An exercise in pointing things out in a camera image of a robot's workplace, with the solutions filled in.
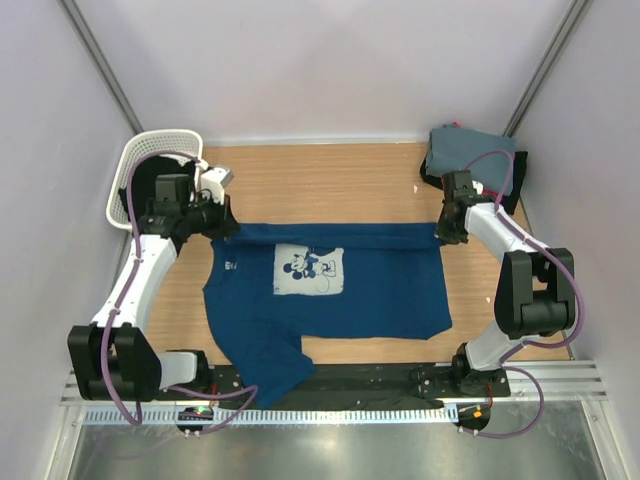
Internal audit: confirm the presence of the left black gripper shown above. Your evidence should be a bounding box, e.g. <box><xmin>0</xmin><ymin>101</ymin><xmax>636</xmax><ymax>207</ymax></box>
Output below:
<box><xmin>181</xmin><ymin>190</ymin><xmax>240</xmax><ymax>241</ymax></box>

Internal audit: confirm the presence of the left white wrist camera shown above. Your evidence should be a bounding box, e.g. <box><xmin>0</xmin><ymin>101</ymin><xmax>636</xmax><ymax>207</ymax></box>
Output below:
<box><xmin>195</xmin><ymin>165</ymin><xmax>234</xmax><ymax>205</ymax></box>

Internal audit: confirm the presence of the white slotted cable duct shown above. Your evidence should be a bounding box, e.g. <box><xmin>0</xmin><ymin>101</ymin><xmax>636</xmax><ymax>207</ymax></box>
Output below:
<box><xmin>83</xmin><ymin>404</ymin><xmax>458</xmax><ymax>426</ymax></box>

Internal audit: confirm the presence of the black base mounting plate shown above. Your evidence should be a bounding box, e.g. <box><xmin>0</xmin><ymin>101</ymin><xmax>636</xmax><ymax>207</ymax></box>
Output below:
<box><xmin>154</xmin><ymin>362</ymin><xmax>511</xmax><ymax>407</ymax></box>

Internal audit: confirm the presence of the black t-shirt in basket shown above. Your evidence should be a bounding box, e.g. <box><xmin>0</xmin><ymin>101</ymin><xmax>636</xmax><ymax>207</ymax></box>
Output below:
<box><xmin>132</xmin><ymin>156</ymin><xmax>196</xmax><ymax>219</ymax></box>

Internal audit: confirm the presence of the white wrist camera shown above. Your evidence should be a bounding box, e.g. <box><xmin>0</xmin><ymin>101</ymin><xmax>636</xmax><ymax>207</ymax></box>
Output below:
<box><xmin>472</xmin><ymin>180</ymin><xmax>484</xmax><ymax>195</ymax></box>
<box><xmin>195</xmin><ymin>165</ymin><xmax>234</xmax><ymax>205</ymax></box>

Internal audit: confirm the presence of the white plastic laundry basket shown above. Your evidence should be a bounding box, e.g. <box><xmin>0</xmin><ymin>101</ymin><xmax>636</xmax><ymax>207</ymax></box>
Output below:
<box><xmin>106</xmin><ymin>129</ymin><xmax>204</xmax><ymax>231</ymax></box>

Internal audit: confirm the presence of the folded pink t-shirt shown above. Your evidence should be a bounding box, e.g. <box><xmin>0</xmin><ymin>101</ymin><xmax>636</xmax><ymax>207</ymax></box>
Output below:
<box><xmin>452</xmin><ymin>121</ymin><xmax>497</xmax><ymax>198</ymax></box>

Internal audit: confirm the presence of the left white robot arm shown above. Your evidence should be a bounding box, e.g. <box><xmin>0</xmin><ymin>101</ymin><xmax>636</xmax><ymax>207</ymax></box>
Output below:
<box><xmin>67</xmin><ymin>166</ymin><xmax>240</xmax><ymax>402</ymax></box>

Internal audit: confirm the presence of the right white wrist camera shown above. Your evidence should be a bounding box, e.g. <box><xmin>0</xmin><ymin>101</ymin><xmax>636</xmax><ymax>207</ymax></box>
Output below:
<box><xmin>472</xmin><ymin>180</ymin><xmax>484</xmax><ymax>195</ymax></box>

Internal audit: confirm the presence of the blue mickey t-shirt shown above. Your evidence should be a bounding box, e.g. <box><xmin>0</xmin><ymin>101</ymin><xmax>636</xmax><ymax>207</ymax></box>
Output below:
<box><xmin>203</xmin><ymin>223</ymin><xmax>452</xmax><ymax>408</ymax></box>

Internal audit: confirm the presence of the aluminium frame rail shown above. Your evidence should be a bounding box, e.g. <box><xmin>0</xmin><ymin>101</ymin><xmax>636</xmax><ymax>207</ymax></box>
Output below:
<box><xmin>59</xmin><ymin>359</ymin><xmax>609</xmax><ymax>409</ymax></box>

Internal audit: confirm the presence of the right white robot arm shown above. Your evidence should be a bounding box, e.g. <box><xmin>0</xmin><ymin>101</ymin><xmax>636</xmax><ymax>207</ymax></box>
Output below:
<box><xmin>435</xmin><ymin>170</ymin><xmax>577</xmax><ymax>396</ymax></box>

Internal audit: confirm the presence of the folded black t-shirt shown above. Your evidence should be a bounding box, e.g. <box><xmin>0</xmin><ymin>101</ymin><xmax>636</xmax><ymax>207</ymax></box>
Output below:
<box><xmin>419</xmin><ymin>151</ymin><xmax>529</xmax><ymax>216</ymax></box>

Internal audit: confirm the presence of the folded grey t-shirt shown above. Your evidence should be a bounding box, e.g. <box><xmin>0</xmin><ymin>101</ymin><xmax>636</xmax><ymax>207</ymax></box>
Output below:
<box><xmin>426</xmin><ymin>125</ymin><xmax>516</xmax><ymax>192</ymax></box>

